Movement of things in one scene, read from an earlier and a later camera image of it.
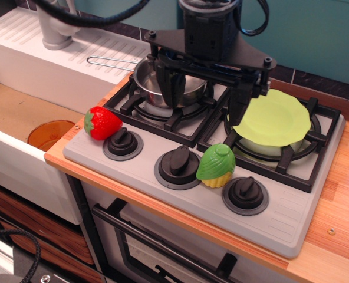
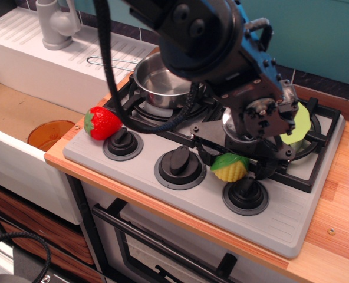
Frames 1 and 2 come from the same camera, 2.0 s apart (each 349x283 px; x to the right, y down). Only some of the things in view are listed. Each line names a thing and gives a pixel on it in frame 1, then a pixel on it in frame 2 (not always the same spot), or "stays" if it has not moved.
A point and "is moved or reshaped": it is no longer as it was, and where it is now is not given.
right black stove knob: (244, 196) stays
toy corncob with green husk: (216, 165) is moved or reshaped
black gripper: (210, 45) to (260, 115)
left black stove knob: (125, 145) stays
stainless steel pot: (145, 81) stays
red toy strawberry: (101, 123) stays
